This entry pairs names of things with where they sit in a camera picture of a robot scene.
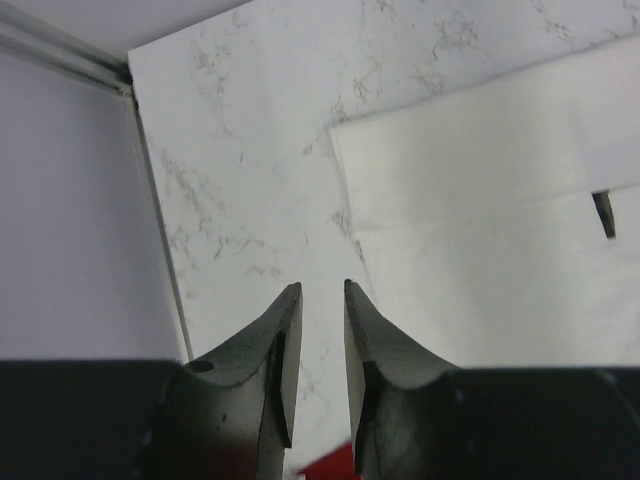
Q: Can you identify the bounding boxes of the folded red t shirt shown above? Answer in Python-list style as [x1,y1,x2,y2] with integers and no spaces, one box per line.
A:
[296,442,360,480]

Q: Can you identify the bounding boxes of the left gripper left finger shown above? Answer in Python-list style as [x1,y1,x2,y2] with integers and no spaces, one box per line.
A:
[132,283,303,479]

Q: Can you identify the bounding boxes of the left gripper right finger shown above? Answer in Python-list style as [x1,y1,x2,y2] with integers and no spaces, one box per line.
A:
[344,280,639,479]

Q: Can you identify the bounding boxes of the aluminium frame rail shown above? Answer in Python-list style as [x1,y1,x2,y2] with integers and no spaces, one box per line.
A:
[1,1,133,96]

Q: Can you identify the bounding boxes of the white printed t shirt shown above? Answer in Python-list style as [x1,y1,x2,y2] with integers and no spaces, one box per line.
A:
[331,37,639,366]

